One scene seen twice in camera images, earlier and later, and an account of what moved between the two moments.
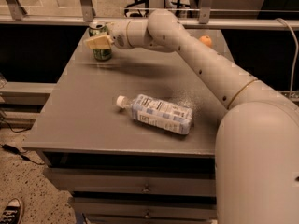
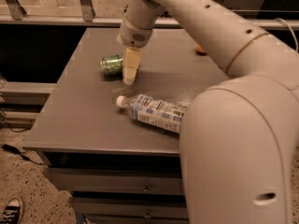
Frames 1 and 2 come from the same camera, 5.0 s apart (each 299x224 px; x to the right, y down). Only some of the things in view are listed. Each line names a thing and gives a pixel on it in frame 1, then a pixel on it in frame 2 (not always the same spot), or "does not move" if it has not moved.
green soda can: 97,29 → 112,66
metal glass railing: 205,7 does not move
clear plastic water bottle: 159,113 does not move
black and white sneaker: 12,213 does not move
